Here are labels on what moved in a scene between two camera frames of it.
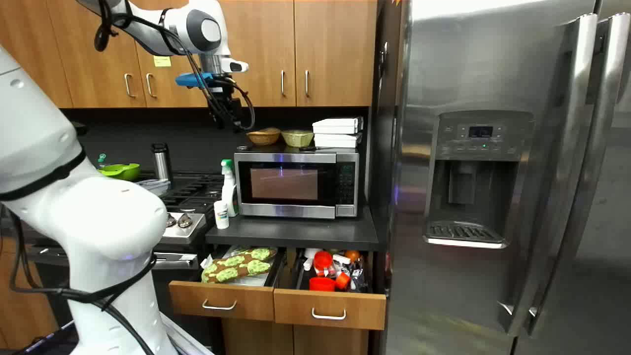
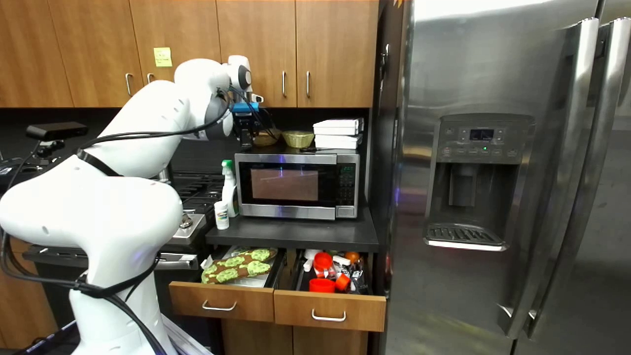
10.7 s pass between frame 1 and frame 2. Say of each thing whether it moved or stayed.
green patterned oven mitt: stayed
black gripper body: moved
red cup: stayed
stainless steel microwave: stayed
